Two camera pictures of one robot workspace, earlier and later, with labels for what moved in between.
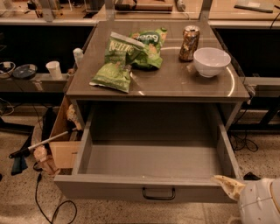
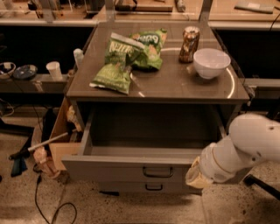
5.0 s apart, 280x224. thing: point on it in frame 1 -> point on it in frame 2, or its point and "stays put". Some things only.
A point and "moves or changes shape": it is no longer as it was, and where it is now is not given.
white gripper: [255, 199] -> [208, 165]
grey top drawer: [155, 151] moves or changes shape
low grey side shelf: [40, 82] stays put
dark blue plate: [25, 71] stays put
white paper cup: [55, 70] stays put
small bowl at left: [6, 69] stays put
